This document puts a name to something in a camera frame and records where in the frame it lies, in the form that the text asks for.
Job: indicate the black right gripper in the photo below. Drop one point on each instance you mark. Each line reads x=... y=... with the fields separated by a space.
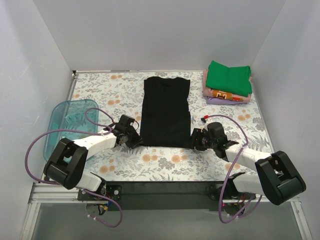
x=196 y=139

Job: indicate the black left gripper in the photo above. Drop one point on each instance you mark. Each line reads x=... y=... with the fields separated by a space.
x=135 y=139

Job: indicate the black t-shirt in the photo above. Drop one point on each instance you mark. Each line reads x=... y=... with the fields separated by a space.
x=165 y=114

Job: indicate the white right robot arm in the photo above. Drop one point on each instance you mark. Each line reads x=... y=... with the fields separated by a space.
x=276 y=176

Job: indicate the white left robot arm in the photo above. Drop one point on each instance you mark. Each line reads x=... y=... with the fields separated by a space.
x=66 y=165

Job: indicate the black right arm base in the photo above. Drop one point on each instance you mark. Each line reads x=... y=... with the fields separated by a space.
x=230 y=195

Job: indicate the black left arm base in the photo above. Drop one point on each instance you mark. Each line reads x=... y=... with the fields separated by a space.
x=107 y=190

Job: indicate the lavender folded t-shirt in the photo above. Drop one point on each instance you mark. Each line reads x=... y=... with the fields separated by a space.
x=219 y=101

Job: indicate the floral table mat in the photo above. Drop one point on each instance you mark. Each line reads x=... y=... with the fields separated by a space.
x=119 y=93

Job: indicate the teal plastic bin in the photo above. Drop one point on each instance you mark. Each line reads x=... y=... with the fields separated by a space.
x=72 y=115

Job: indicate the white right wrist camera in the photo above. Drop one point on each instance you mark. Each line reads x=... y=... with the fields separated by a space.
x=205 y=122

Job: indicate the aluminium frame rail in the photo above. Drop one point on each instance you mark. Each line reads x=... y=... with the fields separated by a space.
x=157 y=211

